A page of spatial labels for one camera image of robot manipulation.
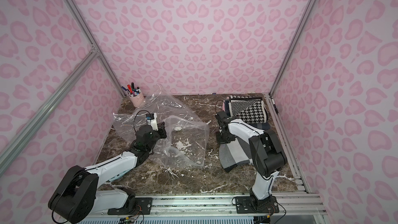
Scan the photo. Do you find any pink pen holder cup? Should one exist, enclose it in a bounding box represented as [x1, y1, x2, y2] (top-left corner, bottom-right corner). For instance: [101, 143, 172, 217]
[129, 93, 145, 108]

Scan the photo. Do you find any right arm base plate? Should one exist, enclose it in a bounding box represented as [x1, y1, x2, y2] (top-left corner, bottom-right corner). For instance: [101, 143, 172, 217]
[231, 196, 279, 215]

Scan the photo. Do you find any clear plastic vacuum bag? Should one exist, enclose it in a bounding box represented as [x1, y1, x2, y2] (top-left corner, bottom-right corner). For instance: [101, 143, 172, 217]
[114, 84, 209, 168]

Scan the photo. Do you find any grey white striped blanket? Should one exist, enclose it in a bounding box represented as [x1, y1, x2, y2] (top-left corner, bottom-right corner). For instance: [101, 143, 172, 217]
[219, 138, 253, 173]

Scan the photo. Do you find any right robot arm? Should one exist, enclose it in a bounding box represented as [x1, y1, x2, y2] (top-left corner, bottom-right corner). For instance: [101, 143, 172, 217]
[216, 111, 287, 213]

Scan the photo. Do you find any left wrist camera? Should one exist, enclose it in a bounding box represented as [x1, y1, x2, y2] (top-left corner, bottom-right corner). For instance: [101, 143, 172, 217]
[146, 113, 155, 124]

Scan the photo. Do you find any red marker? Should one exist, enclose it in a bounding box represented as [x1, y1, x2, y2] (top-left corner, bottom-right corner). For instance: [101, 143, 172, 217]
[127, 85, 133, 95]

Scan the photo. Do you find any aluminium corner post right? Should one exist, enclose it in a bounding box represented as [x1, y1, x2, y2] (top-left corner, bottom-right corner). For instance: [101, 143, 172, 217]
[269, 0, 319, 97]

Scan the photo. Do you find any aluminium corner post left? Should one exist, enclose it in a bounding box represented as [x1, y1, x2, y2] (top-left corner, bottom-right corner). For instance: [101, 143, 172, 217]
[63, 0, 125, 97]

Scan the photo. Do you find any black white houndstooth blanket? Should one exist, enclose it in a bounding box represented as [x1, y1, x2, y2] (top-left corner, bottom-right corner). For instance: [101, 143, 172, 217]
[229, 95, 268, 124]

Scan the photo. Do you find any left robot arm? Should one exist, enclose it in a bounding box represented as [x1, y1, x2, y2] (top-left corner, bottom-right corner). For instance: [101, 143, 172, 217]
[48, 120, 167, 224]

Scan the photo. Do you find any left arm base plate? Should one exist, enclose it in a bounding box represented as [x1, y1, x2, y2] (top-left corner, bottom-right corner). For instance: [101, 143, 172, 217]
[107, 193, 153, 216]

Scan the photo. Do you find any aluminium front rail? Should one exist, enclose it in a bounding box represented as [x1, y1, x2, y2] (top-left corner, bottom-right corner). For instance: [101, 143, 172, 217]
[82, 192, 330, 224]

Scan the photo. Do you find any aluminium corner post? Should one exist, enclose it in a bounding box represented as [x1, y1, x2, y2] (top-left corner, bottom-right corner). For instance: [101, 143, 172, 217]
[63, 0, 125, 97]
[269, 0, 319, 97]

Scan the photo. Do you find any aluminium diagonal brace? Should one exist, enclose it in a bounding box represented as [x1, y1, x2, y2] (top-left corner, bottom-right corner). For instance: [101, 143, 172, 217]
[1, 49, 97, 175]

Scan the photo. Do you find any dark blue striped blanket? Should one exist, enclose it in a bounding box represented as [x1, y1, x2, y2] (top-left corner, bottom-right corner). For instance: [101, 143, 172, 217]
[224, 99, 272, 131]

